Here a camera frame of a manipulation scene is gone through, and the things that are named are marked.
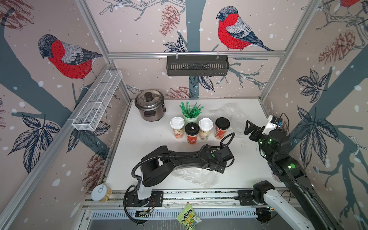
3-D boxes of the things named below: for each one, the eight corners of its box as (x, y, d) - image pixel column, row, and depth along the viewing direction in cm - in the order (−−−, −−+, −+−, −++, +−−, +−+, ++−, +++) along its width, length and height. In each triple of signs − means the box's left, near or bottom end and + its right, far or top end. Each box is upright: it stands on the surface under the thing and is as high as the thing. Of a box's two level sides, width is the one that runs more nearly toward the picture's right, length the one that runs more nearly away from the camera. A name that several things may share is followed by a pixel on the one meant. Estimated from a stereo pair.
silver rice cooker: (140, 125, 107) (131, 107, 91) (145, 107, 119) (138, 87, 103) (163, 125, 107) (159, 106, 90) (166, 106, 119) (162, 87, 103)
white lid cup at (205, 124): (198, 142, 96) (199, 128, 83) (197, 132, 102) (199, 117, 88) (210, 142, 96) (214, 128, 83) (209, 132, 102) (212, 117, 88)
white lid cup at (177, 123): (172, 140, 98) (169, 126, 84) (173, 131, 103) (170, 116, 89) (184, 140, 98) (183, 126, 84) (185, 131, 102) (184, 116, 89)
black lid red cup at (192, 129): (185, 146, 93) (185, 133, 81) (185, 136, 98) (185, 122, 85) (198, 146, 93) (199, 133, 80) (198, 136, 98) (199, 122, 85)
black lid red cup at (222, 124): (213, 141, 97) (217, 127, 84) (212, 131, 102) (215, 117, 89) (225, 141, 96) (231, 127, 84) (224, 131, 102) (228, 117, 89)
